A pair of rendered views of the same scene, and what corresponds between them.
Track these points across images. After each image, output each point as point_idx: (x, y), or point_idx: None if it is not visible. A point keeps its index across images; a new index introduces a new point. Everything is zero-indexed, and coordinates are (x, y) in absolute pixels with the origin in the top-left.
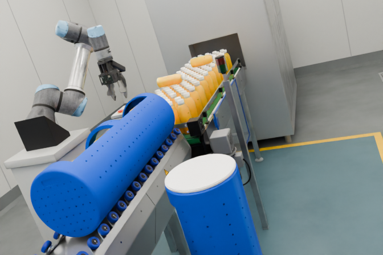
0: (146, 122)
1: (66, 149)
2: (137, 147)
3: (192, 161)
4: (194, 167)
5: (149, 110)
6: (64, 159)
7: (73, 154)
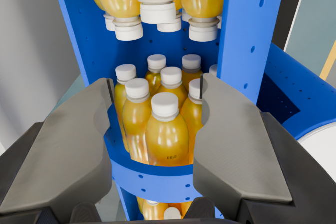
0: (261, 81)
1: (5, 127)
2: None
3: (327, 136)
4: (327, 151)
5: None
6: (16, 125)
7: (4, 91)
